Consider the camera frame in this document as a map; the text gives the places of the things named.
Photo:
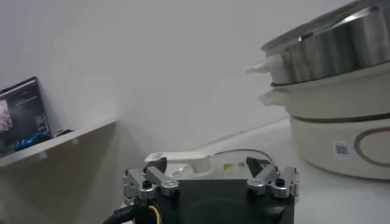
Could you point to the white side desk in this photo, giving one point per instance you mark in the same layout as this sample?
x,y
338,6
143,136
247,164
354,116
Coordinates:
x,y
70,137

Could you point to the stainless steel steamer basket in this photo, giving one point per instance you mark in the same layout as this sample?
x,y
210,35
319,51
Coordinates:
x,y
335,51

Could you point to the small black device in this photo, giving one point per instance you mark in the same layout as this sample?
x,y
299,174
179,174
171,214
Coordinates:
x,y
64,132

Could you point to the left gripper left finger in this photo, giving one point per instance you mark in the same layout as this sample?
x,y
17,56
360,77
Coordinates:
x,y
152,178

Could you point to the white electric cooking pot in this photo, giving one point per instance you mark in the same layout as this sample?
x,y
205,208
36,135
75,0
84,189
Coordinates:
x,y
329,100

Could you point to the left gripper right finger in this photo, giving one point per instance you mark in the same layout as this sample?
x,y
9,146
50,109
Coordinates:
x,y
269,175

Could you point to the black laptop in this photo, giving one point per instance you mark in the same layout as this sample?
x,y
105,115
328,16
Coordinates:
x,y
24,115

